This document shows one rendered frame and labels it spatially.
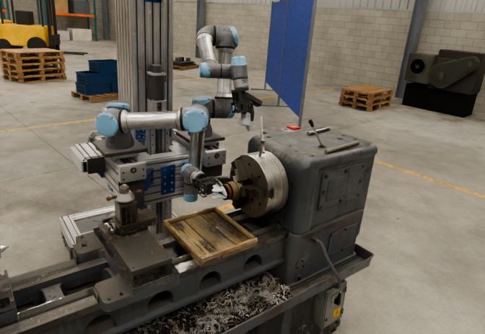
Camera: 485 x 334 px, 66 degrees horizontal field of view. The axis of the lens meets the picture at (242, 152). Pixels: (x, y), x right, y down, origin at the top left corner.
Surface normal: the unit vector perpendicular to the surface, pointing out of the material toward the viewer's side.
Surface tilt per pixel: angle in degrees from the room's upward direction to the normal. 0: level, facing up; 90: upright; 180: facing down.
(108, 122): 91
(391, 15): 90
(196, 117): 89
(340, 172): 90
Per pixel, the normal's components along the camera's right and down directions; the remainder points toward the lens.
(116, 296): 0.07, -0.94
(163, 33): 0.58, 0.31
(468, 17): -0.72, 0.18
